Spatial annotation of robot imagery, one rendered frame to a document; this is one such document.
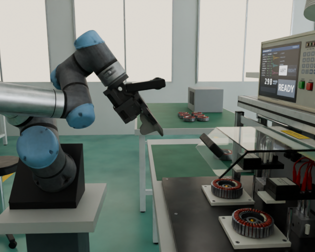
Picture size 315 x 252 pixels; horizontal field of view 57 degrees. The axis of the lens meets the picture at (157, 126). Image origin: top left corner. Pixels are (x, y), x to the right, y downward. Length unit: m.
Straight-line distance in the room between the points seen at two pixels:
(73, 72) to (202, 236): 0.58
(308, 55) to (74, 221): 0.84
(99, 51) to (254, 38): 5.17
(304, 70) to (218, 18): 4.88
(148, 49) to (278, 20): 2.45
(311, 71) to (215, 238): 0.51
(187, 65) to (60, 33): 2.34
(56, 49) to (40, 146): 4.78
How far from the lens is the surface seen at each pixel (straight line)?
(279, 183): 0.86
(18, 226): 1.07
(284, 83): 0.98
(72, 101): 0.78
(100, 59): 0.83
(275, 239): 0.88
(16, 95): 0.75
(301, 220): 0.91
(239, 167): 1.08
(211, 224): 0.93
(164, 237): 0.90
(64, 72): 0.87
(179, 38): 5.53
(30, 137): 0.95
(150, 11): 5.55
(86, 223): 1.00
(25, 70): 5.81
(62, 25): 5.66
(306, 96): 0.87
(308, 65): 0.87
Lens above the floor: 1.22
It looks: 11 degrees down
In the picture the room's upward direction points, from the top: straight up
